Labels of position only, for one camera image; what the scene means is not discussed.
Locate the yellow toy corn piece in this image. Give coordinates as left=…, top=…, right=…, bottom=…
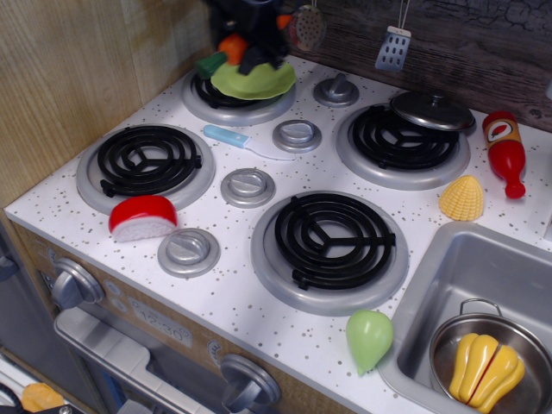
left=438, top=175, right=484, bottom=222

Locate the silver oven dial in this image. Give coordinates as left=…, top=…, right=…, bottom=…
left=52, top=258, right=105, bottom=310
left=220, top=354, right=281, bottom=413

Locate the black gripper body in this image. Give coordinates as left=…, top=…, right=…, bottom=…
left=213, top=8, right=289, bottom=54

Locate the back right black burner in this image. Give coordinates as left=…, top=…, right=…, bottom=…
left=335, top=103, right=471, bottom=191

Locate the green toy plate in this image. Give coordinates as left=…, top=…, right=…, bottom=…
left=210, top=62, right=296, bottom=100

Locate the steel pot in sink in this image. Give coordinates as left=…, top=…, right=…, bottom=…
left=430, top=298, right=551, bottom=413

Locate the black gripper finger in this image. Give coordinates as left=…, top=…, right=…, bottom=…
left=238, top=45, right=263, bottom=76
left=266, top=45, right=289, bottom=70

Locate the blue handled toy knife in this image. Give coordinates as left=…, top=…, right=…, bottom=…
left=203, top=124, right=296, bottom=161

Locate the silver sink basin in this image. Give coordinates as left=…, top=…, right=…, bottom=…
left=379, top=223, right=551, bottom=413

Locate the oven clock display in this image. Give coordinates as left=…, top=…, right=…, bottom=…
left=128, top=297, right=193, bottom=348

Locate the front right black burner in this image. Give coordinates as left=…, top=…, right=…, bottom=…
left=251, top=191, right=409, bottom=317

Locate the silver oven door handle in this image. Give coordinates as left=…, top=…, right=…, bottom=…
left=53, top=308, right=211, bottom=413

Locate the green toy pear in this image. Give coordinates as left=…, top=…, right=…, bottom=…
left=346, top=310, right=394, bottom=376

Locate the yellow object bottom left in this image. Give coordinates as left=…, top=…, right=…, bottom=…
left=21, top=383, right=65, bottom=413

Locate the left silver oven dial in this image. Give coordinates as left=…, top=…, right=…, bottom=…
left=52, top=258, right=105, bottom=310

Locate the steel pot lid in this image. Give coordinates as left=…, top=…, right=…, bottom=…
left=390, top=91, right=474, bottom=132

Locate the right silver oven dial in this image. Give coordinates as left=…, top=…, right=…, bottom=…
left=220, top=354, right=281, bottom=413

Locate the red toy ketchup bottle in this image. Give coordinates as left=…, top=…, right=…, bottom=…
left=482, top=111, right=526, bottom=199

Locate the orange toy carrot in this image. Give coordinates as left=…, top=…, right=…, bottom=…
left=194, top=10, right=269, bottom=80

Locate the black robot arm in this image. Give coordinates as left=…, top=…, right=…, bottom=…
left=207, top=1, right=289, bottom=75

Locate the silver stove knob upper middle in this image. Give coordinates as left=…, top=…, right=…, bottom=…
left=273, top=120, right=322, bottom=154

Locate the silver stove knob front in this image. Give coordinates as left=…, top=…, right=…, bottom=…
left=157, top=229, right=221, bottom=279

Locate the hanging silver skimmer spoon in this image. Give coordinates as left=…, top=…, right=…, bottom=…
left=288, top=0, right=326, bottom=52

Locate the front left black burner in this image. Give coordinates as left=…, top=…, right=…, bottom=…
left=76, top=124, right=216, bottom=215

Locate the back left black burner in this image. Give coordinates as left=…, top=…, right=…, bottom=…
left=182, top=70, right=296, bottom=127

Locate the hanging silver spatula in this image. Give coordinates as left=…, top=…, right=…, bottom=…
left=374, top=1, right=411, bottom=72

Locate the black burner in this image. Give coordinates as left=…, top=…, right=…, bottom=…
left=76, top=124, right=216, bottom=215
left=251, top=191, right=409, bottom=317
left=182, top=70, right=296, bottom=127
left=335, top=103, right=471, bottom=191

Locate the silver stove knob back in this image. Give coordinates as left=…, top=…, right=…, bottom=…
left=313, top=73, right=360, bottom=108

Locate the silver stove knob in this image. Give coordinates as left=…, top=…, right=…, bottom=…
left=157, top=229, right=221, bottom=279
left=221, top=168, right=276, bottom=209
left=273, top=120, right=322, bottom=154
left=313, top=73, right=360, bottom=108

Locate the silver stove knob centre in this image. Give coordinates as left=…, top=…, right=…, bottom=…
left=221, top=168, right=276, bottom=209

